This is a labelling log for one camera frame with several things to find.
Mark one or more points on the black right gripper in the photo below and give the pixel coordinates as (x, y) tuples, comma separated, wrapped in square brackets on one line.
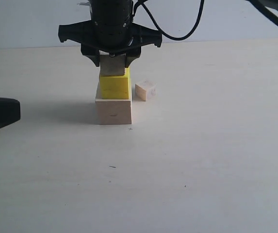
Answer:
[(111, 29)]

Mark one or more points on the medium plain wooden cube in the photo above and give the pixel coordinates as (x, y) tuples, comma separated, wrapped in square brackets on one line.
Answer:
[(112, 66)]

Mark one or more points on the yellow wooden cube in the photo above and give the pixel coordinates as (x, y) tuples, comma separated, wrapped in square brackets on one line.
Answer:
[(115, 87)]

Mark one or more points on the small plain wooden cube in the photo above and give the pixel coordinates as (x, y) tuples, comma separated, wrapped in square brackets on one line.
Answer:
[(145, 89)]

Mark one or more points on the large plain wooden cube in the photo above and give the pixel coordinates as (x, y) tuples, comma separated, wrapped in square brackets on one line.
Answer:
[(113, 111)]

